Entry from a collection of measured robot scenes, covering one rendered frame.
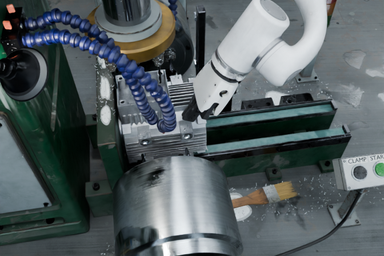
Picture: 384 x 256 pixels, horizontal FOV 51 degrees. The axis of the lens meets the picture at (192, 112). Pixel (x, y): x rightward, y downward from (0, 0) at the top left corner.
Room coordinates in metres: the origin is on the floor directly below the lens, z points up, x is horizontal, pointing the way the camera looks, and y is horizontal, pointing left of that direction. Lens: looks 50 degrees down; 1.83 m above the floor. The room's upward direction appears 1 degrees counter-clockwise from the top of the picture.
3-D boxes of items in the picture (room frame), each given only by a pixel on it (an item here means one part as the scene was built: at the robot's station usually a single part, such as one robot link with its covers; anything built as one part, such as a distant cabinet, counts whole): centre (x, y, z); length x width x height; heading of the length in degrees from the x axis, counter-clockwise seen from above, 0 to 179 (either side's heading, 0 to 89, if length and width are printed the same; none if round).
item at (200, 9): (0.81, -0.03, 1.12); 0.04 x 0.03 x 0.26; 99
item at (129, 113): (0.65, 0.12, 1.11); 0.12 x 0.11 x 0.07; 99
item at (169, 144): (0.66, 0.08, 1.02); 0.20 x 0.19 x 0.19; 99
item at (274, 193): (0.55, -0.19, 0.80); 0.21 x 0.05 x 0.01; 105
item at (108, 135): (0.63, 0.24, 0.97); 0.30 x 0.11 x 0.34; 9
